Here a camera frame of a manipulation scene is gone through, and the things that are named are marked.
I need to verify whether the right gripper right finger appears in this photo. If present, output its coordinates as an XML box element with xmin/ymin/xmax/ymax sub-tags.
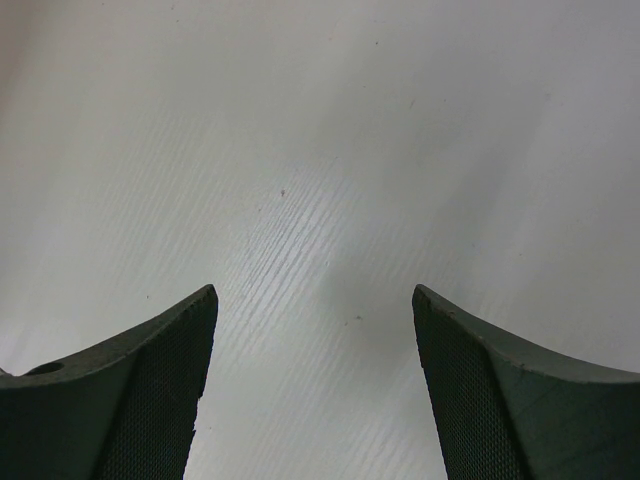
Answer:
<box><xmin>412</xmin><ymin>285</ymin><xmax>639</xmax><ymax>479</ymax></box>

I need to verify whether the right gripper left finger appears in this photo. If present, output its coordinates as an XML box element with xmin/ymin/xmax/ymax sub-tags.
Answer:
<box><xmin>1</xmin><ymin>285</ymin><xmax>218</xmax><ymax>479</ymax></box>

